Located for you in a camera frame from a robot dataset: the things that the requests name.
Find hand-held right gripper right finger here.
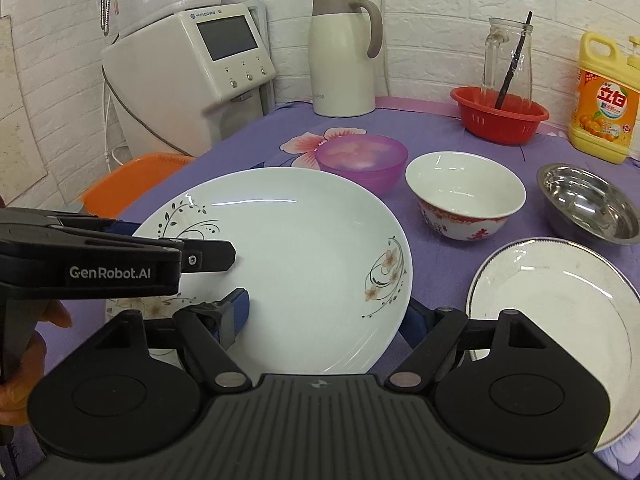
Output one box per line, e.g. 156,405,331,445
385,300,551,393

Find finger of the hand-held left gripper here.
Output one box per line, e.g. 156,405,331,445
167,239,237,273
50,212,137,239

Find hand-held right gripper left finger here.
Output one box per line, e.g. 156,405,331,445
92,287,253,393

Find large white floral plate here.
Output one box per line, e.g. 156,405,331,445
105,167,415,376

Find white plate with grey rim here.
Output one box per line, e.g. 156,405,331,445
465,236,640,453

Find white ceramic bowl red pattern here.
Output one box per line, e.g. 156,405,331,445
405,152,527,242

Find purple plastic bowl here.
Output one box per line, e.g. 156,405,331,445
314,135,410,198

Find stainless steel bowl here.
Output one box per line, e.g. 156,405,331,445
536,162,640,246

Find person's left hand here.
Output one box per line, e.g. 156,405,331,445
0,301,72,429

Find orange plastic basin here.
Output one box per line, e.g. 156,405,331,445
80,152,198,221

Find purple floral tablecloth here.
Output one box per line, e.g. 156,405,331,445
30,96,640,480

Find white water dispenser with screen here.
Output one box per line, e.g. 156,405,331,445
101,4,277,158

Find red plastic basket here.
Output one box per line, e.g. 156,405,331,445
450,86,550,146

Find white thermos jug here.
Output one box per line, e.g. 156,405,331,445
307,0,384,117

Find clear glass bottle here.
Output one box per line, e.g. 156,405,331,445
481,17,535,106

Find yellow detergent bottle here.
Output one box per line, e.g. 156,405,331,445
568,31,640,165

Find black bottle brush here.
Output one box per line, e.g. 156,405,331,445
494,10,533,110

